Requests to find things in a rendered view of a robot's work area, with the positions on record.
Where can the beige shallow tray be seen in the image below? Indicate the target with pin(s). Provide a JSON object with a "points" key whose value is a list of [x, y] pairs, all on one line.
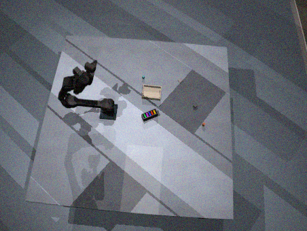
{"points": [[151, 92]]}

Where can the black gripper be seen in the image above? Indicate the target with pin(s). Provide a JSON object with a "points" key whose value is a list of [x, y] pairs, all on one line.
{"points": [[90, 69]]}

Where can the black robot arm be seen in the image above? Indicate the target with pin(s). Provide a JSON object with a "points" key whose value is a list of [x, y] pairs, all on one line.
{"points": [[77, 83]]}

